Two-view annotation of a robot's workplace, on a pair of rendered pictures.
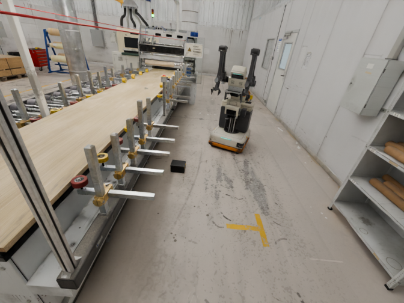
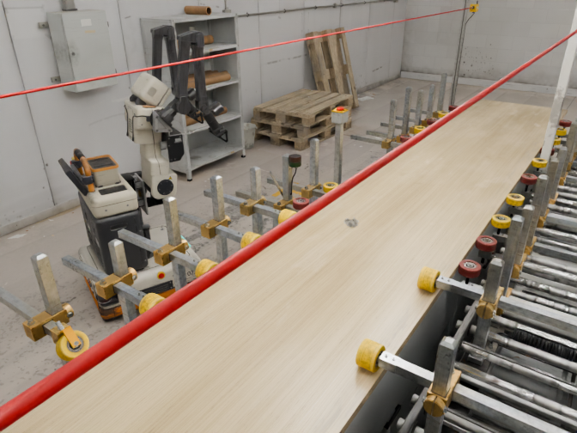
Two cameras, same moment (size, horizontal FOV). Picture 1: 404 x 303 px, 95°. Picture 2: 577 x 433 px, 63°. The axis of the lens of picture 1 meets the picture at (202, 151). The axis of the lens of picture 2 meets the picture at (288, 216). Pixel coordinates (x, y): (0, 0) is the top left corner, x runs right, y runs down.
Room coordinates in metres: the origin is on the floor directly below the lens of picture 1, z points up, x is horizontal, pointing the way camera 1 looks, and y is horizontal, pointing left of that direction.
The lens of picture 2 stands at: (4.75, 1.92, 1.89)
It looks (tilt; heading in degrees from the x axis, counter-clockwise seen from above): 27 degrees down; 217
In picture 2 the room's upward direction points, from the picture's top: 1 degrees counter-clockwise
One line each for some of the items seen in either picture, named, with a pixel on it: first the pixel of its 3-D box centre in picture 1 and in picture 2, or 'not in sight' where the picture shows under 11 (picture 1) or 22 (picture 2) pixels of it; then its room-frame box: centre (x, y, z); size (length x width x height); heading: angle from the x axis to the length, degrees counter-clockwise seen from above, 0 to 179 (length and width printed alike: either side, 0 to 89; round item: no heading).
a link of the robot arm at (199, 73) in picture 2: (220, 63); (199, 73); (2.84, -0.13, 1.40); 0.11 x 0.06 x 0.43; 69
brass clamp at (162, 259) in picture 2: not in sight; (172, 251); (3.76, 0.61, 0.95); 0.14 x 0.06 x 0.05; 1
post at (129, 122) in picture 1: (132, 147); (417, 120); (1.24, 0.54, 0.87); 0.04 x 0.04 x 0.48; 1
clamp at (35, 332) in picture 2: not in sight; (49, 320); (4.26, 0.62, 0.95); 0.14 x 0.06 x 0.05; 1
